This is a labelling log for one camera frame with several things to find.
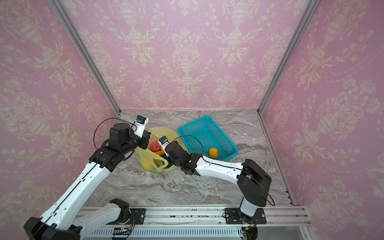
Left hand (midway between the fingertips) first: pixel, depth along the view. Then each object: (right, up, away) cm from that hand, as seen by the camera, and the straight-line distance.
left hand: (150, 132), depth 74 cm
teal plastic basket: (+29, -3, +33) cm, 44 cm away
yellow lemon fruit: (+34, -14, +18) cm, 40 cm away
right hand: (+5, -11, +5) cm, 13 cm away
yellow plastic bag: (0, -15, +2) cm, 15 cm away
